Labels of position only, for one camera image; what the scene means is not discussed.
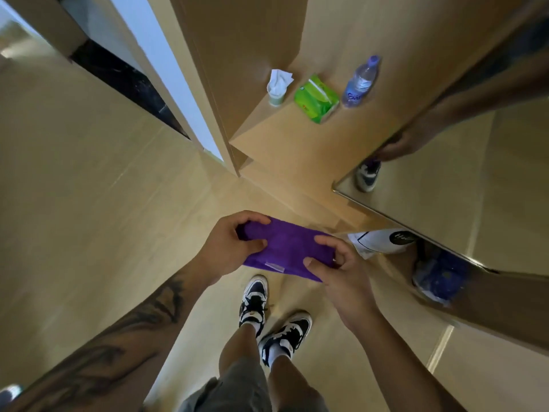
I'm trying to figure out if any person's left black-white sneaker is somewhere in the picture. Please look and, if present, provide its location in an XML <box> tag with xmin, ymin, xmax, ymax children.
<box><xmin>238</xmin><ymin>275</ymin><xmax>269</xmax><ymax>338</ymax></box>

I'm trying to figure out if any person's black-white sneaker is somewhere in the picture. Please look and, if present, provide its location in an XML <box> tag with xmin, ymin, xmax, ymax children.
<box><xmin>238</xmin><ymin>275</ymin><xmax>269</xmax><ymax>338</ymax></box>
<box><xmin>259</xmin><ymin>311</ymin><xmax>313</xmax><ymax>367</ymax></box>

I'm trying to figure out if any white bag with black label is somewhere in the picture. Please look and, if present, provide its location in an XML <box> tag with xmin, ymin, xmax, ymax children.
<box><xmin>347</xmin><ymin>228</ymin><xmax>417</xmax><ymax>260</ymax></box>

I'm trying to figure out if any person's right black-white sneaker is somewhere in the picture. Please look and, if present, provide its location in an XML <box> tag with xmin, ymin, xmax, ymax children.
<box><xmin>259</xmin><ymin>311</ymin><xmax>313</xmax><ymax>367</ymax></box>

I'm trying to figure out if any pull-out wardrobe mirror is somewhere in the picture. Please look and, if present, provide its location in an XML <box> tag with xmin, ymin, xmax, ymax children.
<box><xmin>332</xmin><ymin>0</ymin><xmax>549</xmax><ymax>275</ymax></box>

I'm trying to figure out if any paper cup with tissue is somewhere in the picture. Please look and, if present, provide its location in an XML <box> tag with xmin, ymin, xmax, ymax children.
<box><xmin>266</xmin><ymin>69</ymin><xmax>295</xmax><ymax>107</ymax></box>

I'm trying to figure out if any person's left forearm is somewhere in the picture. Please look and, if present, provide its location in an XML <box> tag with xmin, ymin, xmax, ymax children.
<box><xmin>8</xmin><ymin>261</ymin><xmax>211</xmax><ymax>412</ymax></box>

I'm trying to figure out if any person's right forearm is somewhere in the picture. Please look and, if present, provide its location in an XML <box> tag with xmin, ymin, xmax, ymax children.
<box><xmin>356</xmin><ymin>308</ymin><xmax>466</xmax><ymax>412</ymax></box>

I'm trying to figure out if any person's right white sock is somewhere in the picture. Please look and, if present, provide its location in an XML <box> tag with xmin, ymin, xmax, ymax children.
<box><xmin>268</xmin><ymin>340</ymin><xmax>295</xmax><ymax>368</ymax></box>

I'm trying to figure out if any person's left hand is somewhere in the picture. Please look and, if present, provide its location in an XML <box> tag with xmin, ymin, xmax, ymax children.
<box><xmin>195</xmin><ymin>209</ymin><xmax>272</xmax><ymax>289</ymax></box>

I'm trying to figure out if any green tissue packet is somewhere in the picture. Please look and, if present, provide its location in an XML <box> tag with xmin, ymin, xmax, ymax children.
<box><xmin>293</xmin><ymin>74</ymin><xmax>340</xmax><ymax>125</ymax></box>

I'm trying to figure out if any purple cleaning cloth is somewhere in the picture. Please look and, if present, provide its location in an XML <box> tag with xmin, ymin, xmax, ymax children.
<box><xmin>238</xmin><ymin>216</ymin><xmax>340</xmax><ymax>283</ymax></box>

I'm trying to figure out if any person's right leg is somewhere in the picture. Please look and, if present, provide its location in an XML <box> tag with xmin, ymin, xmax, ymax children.
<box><xmin>268</xmin><ymin>355</ymin><xmax>311</xmax><ymax>399</ymax></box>

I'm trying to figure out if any clear plastic water bottle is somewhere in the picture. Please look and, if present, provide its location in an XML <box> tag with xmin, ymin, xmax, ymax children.
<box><xmin>341</xmin><ymin>55</ymin><xmax>381</xmax><ymax>109</ymax></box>

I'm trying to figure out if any person's right hand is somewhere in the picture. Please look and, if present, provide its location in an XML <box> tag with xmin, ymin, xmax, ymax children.
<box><xmin>303</xmin><ymin>234</ymin><xmax>381</xmax><ymax>335</ymax></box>

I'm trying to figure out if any blue plastic bag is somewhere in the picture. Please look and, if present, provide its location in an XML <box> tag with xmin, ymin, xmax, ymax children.
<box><xmin>411</xmin><ymin>248</ymin><xmax>471</xmax><ymax>305</ymax></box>

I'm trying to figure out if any person's left leg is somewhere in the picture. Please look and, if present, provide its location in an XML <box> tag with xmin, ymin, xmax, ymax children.
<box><xmin>218</xmin><ymin>323</ymin><xmax>261</xmax><ymax>375</ymax></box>

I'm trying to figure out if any person's leg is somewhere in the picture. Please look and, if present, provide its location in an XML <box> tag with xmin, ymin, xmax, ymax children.
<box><xmin>268</xmin><ymin>355</ymin><xmax>311</xmax><ymax>399</ymax></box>
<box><xmin>218</xmin><ymin>323</ymin><xmax>261</xmax><ymax>375</ymax></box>

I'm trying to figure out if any light wooden wardrobe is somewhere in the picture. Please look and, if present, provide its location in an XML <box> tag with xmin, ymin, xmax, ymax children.
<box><xmin>145</xmin><ymin>0</ymin><xmax>549</xmax><ymax>356</ymax></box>

